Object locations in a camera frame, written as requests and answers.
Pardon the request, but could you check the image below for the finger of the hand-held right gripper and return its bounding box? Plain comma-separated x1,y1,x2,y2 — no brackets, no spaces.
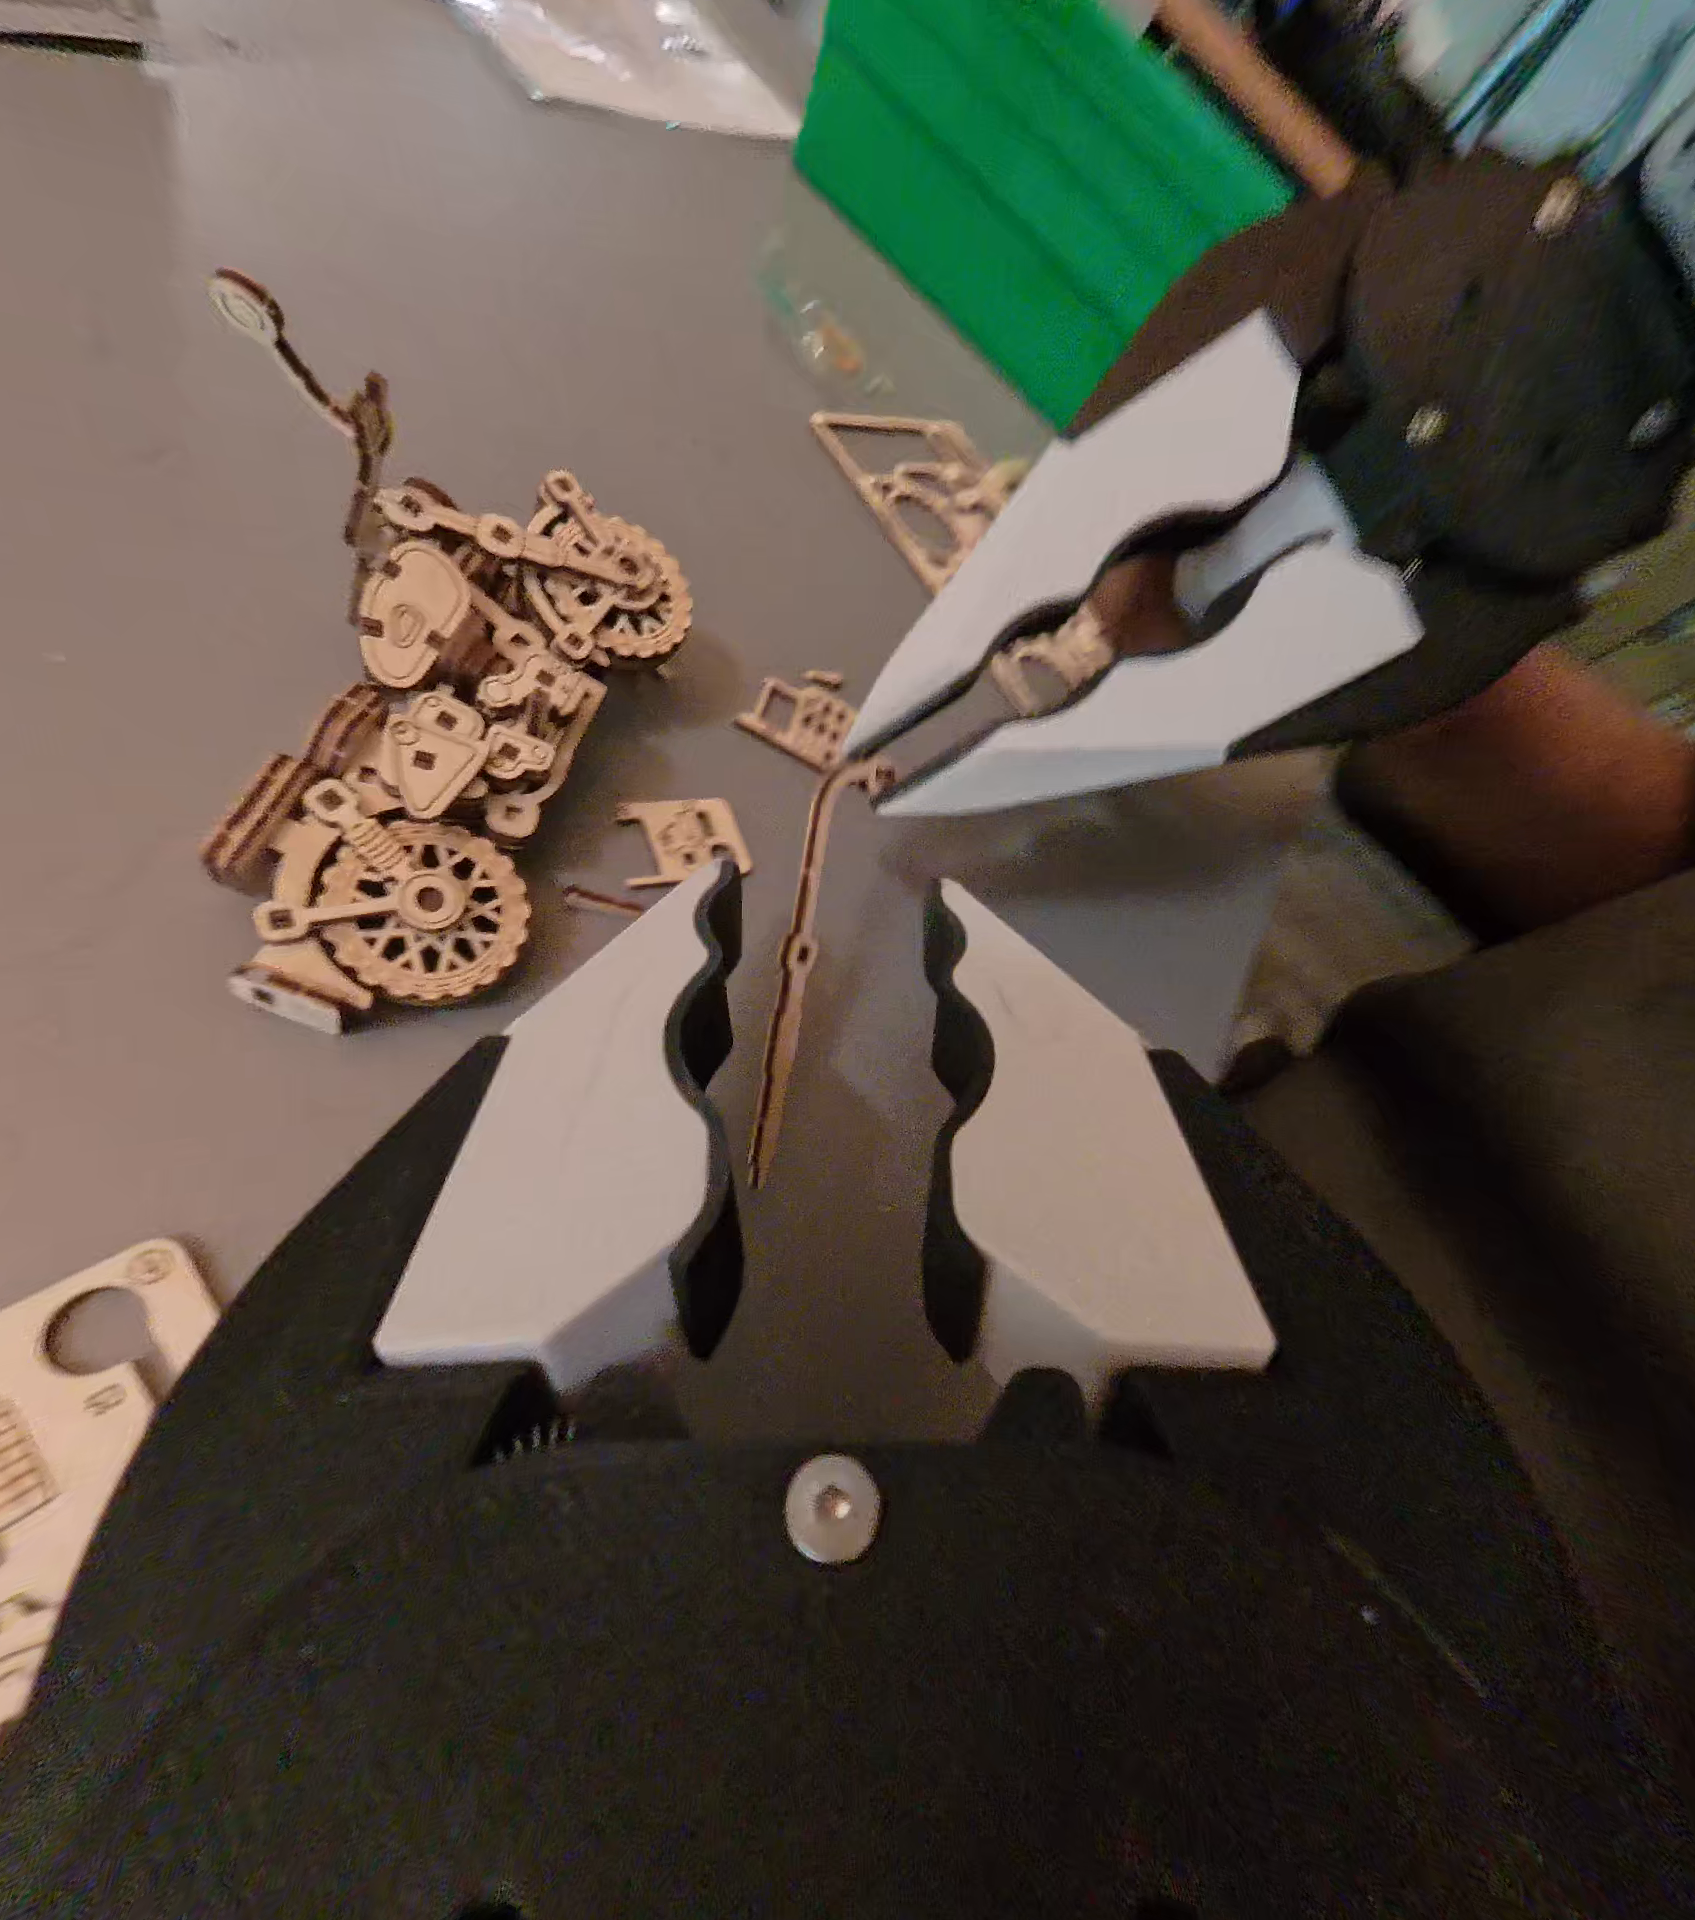
869,537,1428,823
843,306,1369,757

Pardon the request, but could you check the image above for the assembly instruction booklet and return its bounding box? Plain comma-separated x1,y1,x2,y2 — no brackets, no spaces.
0,0,155,62

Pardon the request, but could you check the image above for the person's dark brown clothing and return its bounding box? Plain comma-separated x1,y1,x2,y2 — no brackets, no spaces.
1237,841,1695,1920

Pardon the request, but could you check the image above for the small wooden grid cutout piece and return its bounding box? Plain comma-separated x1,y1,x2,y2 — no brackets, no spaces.
733,671,855,775

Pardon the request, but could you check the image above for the grey desk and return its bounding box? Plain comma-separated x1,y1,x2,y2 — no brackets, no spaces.
0,0,1478,1920

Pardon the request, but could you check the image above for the wooden sheet with round cutouts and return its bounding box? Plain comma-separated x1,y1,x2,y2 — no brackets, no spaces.
809,408,1121,719

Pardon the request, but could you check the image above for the clear plastic wrapper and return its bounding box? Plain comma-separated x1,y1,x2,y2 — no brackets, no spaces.
449,0,825,144

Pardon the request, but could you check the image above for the small wooden square-hole piece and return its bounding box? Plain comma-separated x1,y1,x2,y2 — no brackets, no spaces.
617,799,755,891

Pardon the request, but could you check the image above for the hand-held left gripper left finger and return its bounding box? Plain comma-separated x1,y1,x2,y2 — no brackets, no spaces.
371,862,747,1395

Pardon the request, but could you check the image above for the wooden motorcycle model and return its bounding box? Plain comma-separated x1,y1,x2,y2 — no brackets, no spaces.
199,270,699,1041

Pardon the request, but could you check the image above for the person's right hand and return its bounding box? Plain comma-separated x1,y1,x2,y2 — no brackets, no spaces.
1331,642,1695,942

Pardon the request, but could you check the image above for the group of wooden part sheets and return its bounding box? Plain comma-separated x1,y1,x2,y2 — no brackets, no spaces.
0,1236,221,1920

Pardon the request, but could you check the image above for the clear bag of small parts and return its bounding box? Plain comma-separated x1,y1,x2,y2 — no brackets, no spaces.
757,225,939,397

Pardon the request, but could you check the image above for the green plastic bin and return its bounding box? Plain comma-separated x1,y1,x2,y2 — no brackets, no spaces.
791,0,1299,434

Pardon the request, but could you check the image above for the thin wooden handlebar piece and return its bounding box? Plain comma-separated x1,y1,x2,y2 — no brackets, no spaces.
745,757,897,1191

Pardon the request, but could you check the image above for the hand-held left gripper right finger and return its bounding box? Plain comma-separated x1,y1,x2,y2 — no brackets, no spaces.
919,877,1281,1411

